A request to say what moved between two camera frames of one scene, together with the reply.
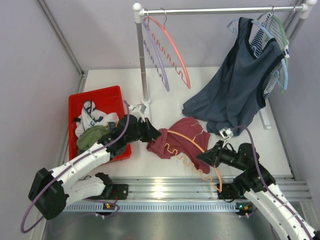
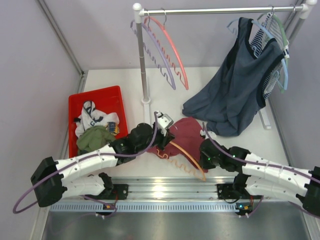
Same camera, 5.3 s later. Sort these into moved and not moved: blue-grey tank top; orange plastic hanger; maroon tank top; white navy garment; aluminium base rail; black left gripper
Moved: orange plastic hanger; black left gripper
Not moved: aluminium base rail; white navy garment; maroon tank top; blue-grey tank top
